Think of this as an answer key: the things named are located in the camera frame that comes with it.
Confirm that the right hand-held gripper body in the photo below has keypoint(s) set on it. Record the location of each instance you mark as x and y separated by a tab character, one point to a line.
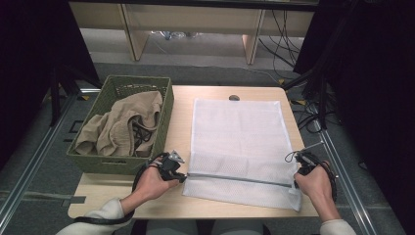
308	161

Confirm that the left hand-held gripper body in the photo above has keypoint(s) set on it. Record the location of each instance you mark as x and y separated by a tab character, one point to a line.
169	166

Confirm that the green woven basket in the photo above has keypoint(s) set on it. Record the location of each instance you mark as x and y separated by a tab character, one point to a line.
164	98

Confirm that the white mesh laundry bag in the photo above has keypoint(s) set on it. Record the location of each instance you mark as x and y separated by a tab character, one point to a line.
241	137

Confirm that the person's right hand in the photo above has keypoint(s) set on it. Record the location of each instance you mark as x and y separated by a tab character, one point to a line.
316	187

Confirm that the person's left hand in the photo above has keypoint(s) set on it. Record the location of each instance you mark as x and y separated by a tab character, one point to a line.
151	184

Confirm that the person's lap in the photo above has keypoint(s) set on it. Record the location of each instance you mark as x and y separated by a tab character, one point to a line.
169	228

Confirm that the black metal stand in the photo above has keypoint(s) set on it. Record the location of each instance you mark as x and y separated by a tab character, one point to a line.
323	98
55	98

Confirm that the black curtain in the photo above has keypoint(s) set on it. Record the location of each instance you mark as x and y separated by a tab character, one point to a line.
26	49
375	65

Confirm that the clear plastic clutter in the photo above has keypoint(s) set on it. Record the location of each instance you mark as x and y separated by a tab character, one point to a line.
176	34

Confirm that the light wooden desk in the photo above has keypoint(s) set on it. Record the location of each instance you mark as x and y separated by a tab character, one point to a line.
195	19

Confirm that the aluminium floor rail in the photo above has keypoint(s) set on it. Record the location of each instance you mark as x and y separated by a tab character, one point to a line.
345	189
32	163

